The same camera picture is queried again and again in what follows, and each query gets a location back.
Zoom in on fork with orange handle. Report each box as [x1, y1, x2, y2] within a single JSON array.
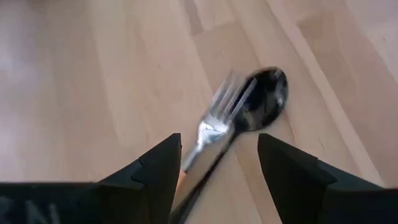
[[175, 70, 259, 187]]

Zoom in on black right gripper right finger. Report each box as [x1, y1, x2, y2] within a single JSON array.
[[257, 133, 386, 224]]

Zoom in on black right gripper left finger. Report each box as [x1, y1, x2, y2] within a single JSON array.
[[98, 133, 182, 224]]

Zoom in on dark metal spoon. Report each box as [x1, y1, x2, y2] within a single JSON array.
[[167, 66, 289, 224]]

